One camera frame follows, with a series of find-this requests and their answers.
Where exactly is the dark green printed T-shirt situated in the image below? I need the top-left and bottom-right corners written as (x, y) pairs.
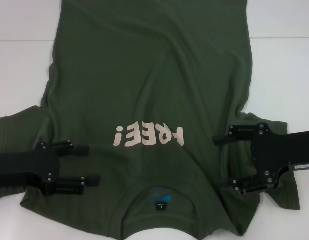
top-left (0, 0), bottom-right (302, 240)

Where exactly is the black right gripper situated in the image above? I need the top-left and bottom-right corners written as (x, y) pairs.
top-left (212, 123), bottom-right (309, 195)

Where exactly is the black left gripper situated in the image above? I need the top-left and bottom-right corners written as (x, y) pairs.
top-left (0, 140), bottom-right (102, 198)

